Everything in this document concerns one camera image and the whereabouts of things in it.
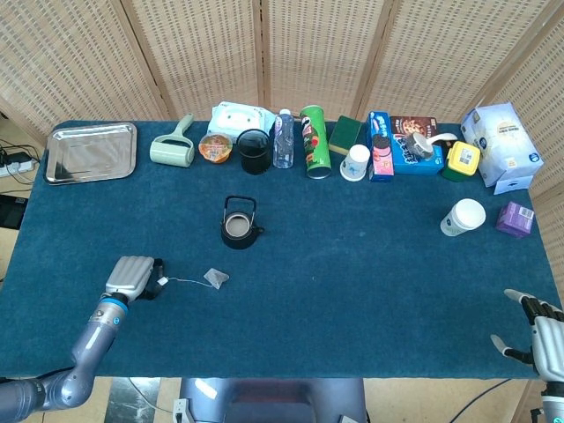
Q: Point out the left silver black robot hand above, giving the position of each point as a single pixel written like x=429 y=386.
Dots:
x=130 y=273

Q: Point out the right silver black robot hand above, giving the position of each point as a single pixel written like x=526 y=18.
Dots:
x=548 y=343

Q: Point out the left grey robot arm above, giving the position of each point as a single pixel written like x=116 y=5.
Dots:
x=88 y=348

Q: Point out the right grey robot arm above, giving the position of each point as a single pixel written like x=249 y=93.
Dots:
x=554 y=405

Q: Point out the black cast iron teapot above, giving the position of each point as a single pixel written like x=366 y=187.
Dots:
x=240 y=242

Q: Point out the stainless steel tray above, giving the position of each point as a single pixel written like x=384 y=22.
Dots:
x=90 y=152

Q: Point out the small purple box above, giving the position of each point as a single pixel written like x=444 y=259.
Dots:
x=514 y=220

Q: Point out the pale green lint roller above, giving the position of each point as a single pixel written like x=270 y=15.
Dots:
x=172 y=152

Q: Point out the black device on floor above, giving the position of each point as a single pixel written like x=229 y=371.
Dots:
x=11 y=211

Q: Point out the orange jelly cup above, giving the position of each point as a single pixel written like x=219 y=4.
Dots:
x=215 y=147

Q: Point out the white coffee cup with lid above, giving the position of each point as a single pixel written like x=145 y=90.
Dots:
x=465 y=217

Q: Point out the white power strip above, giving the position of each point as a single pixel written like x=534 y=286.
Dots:
x=17 y=168

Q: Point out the black power adapter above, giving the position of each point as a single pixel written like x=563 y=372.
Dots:
x=17 y=158

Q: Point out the black mesh pen holder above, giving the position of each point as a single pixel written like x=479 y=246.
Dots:
x=254 y=156

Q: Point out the white wet wipes pack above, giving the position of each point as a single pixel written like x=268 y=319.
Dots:
x=238 y=116

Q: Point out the grey robot torso base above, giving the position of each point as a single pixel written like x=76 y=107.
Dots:
x=273 y=401

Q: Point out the clear plastic water bottle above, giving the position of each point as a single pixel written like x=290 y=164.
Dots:
x=283 y=143

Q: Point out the yellow green lidded container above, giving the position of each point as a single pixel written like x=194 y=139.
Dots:
x=462 y=161

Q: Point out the blue table cloth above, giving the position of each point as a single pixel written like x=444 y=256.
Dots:
x=330 y=308

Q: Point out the large white tissue box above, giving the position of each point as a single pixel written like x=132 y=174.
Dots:
x=502 y=141

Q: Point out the blue biscuit box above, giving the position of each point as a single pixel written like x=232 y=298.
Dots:
x=418 y=165

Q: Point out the green chips can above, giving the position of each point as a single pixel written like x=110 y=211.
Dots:
x=315 y=145

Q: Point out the white paper cup blue flower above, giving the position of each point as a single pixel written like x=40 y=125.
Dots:
x=354 y=165

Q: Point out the blue pink cookie box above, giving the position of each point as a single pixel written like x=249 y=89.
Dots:
x=381 y=150

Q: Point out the green yellow sponge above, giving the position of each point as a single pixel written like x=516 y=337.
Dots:
x=346 y=134

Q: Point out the dark brown cookie box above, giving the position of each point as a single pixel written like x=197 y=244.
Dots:
x=414 y=124

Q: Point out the wicker folding screen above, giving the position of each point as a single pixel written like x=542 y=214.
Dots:
x=308 y=44

